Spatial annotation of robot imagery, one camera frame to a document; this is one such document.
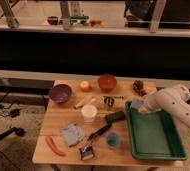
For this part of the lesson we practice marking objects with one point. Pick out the wooden stick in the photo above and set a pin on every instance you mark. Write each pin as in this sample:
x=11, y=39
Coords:
x=85, y=101

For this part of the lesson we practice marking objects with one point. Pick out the black rectangular block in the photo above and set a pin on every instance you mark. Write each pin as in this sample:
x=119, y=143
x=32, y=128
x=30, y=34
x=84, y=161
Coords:
x=115, y=116

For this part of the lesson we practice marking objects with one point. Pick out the red chili pepper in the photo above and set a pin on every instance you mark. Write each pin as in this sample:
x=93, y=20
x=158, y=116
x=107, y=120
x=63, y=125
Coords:
x=53, y=147

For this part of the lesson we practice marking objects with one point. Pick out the orange bowl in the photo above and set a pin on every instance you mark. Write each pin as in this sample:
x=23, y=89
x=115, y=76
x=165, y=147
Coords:
x=107, y=82

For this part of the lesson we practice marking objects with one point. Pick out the light blue cloth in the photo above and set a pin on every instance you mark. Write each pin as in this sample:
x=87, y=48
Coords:
x=72, y=134

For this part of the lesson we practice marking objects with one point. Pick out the orange fruit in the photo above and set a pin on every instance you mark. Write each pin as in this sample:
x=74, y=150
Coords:
x=84, y=86

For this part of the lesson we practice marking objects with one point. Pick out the pine cone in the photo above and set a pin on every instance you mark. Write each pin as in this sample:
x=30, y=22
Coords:
x=138, y=87

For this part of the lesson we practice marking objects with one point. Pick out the black floor stand leg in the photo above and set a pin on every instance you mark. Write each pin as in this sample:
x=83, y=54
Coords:
x=17, y=131

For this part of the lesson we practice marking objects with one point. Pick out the white cup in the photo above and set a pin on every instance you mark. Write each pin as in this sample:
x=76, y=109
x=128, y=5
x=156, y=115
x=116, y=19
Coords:
x=89, y=113

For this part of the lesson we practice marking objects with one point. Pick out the blue sponge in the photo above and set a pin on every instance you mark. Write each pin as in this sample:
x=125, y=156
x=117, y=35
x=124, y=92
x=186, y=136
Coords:
x=136, y=104

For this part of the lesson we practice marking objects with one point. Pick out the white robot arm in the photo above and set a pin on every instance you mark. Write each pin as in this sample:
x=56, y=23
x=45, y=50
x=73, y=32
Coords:
x=172, y=100

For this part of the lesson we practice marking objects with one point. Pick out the black handled brush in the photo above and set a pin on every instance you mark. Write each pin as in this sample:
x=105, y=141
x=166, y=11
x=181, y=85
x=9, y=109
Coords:
x=99, y=132

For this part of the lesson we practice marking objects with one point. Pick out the green plastic tray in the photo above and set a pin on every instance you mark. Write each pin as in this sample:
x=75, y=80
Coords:
x=153, y=136

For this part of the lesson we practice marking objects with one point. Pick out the purple bowl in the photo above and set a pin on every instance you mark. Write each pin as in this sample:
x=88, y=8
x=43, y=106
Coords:
x=60, y=93

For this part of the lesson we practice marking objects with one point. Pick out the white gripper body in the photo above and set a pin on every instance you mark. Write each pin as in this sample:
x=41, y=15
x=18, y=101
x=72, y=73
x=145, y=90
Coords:
x=150, y=104

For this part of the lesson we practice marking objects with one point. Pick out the dark red background bowl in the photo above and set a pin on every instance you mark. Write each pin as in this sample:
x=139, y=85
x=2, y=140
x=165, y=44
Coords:
x=52, y=20

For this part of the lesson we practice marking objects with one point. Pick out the small blue cup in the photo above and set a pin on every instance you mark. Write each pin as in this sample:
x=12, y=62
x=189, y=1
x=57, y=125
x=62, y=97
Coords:
x=113, y=140

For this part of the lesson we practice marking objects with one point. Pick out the green background object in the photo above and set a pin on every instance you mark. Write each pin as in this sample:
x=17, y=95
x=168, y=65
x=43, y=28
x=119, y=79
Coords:
x=79, y=20

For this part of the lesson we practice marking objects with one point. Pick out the black scissors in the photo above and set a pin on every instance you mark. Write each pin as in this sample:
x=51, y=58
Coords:
x=109, y=101

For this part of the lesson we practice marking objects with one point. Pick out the black power adapter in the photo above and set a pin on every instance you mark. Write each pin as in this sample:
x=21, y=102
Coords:
x=13, y=113

